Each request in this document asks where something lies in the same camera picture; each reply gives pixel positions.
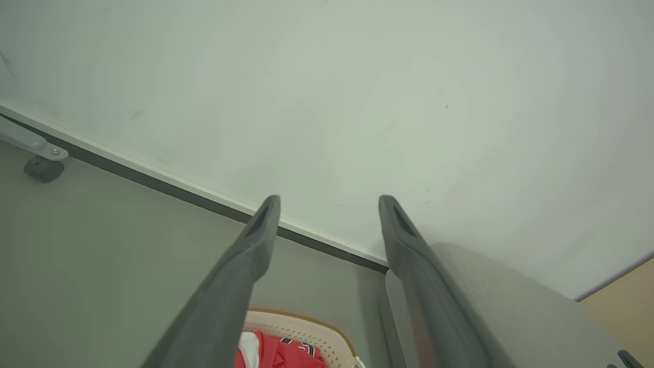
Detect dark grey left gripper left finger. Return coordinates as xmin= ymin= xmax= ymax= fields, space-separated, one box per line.
xmin=141 ymin=195 xmax=281 ymax=368

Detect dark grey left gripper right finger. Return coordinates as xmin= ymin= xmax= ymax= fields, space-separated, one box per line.
xmin=379 ymin=195 xmax=496 ymax=368

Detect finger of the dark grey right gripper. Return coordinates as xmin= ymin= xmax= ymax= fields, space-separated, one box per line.
xmin=617 ymin=350 xmax=645 ymax=368

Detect red and white jersey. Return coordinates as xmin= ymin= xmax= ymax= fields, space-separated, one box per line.
xmin=234 ymin=331 xmax=328 ymax=368

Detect grey fabric sofa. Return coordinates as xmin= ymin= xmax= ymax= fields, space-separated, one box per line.
xmin=378 ymin=243 xmax=637 ymax=368

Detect beige wooden panel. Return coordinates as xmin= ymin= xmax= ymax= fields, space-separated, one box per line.
xmin=580 ymin=256 xmax=654 ymax=368

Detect cream perforated laundry basket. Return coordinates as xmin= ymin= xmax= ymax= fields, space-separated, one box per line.
xmin=243 ymin=307 xmax=366 ymax=368

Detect white and grey baseboard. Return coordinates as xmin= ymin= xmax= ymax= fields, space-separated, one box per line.
xmin=0 ymin=102 xmax=390 ymax=274

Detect black caster wheel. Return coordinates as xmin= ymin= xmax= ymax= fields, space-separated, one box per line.
xmin=24 ymin=155 xmax=65 ymax=183

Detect white metal stand leg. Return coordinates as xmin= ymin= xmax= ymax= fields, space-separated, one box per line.
xmin=0 ymin=117 xmax=69 ymax=162

